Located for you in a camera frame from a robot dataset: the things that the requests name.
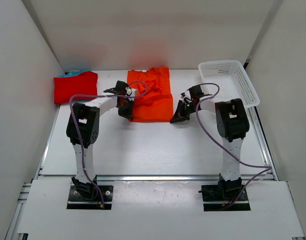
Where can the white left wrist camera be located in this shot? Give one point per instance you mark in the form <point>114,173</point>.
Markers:
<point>131,93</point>

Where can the red t shirt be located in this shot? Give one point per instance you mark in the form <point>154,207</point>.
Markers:
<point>84,83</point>

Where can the white wire rack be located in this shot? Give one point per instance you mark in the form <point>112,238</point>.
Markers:
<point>231,79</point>

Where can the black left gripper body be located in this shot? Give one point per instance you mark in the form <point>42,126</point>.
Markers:
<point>125,110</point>

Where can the orange t shirt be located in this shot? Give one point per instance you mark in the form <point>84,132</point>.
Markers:
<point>157,103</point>

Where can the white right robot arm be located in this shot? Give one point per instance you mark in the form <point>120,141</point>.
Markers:
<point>232,125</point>

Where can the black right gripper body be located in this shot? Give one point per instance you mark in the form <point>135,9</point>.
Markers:
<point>184,110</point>

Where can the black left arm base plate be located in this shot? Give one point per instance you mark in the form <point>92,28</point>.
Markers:
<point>82,201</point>

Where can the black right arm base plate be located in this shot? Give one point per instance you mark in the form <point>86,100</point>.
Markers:
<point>215,200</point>

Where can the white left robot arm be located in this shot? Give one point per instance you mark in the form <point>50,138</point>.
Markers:
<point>83,131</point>

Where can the teal t shirt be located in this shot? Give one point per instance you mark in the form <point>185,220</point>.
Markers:
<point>71,74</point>

